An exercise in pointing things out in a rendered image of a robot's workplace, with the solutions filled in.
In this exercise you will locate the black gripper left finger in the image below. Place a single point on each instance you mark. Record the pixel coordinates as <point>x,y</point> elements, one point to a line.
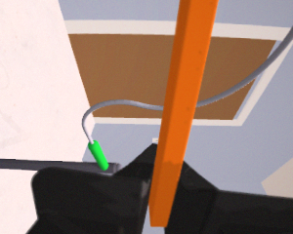
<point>121,198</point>

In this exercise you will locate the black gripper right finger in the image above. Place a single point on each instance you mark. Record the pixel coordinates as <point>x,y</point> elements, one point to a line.
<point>199,207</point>

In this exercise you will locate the orange handle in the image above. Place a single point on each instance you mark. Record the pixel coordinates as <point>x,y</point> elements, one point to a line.
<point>192,34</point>

